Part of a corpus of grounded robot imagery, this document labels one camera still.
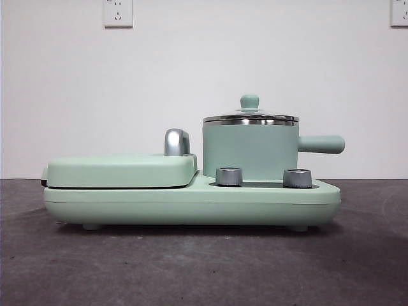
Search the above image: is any glass pot lid green knob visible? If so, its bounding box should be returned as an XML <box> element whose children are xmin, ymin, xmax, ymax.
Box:
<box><xmin>203</xmin><ymin>93</ymin><xmax>300</xmax><ymax>122</ymax></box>

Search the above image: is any silver control knob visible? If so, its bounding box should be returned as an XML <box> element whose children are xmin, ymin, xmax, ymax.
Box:
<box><xmin>282</xmin><ymin>168</ymin><xmax>312</xmax><ymax>189</ymax></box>
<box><xmin>215</xmin><ymin>166</ymin><xmax>244</xmax><ymax>186</ymax></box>

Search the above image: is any mint green breakfast maker base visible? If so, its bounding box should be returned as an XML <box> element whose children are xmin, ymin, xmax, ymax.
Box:
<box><xmin>43</xmin><ymin>170</ymin><xmax>342</xmax><ymax>232</ymax></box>

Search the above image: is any mint green hinged griddle cover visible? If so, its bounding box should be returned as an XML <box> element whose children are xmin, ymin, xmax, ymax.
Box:
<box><xmin>41</xmin><ymin>151</ymin><xmax>198</xmax><ymax>189</ymax></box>

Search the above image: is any silver chrome cover handle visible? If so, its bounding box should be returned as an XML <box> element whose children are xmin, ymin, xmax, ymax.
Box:
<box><xmin>163</xmin><ymin>127</ymin><xmax>192</xmax><ymax>157</ymax></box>

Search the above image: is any mint green pot with handle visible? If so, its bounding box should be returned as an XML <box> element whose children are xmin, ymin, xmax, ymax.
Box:
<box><xmin>202</xmin><ymin>119</ymin><xmax>346</xmax><ymax>179</ymax></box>

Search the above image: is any white wall socket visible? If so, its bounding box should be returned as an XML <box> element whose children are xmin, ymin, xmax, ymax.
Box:
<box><xmin>103</xmin><ymin>0</ymin><xmax>135</xmax><ymax>28</ymax></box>
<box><xmin>390</xmin><ymin>0</ymin><xmax>408</xmax><ymax>28</ymax></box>

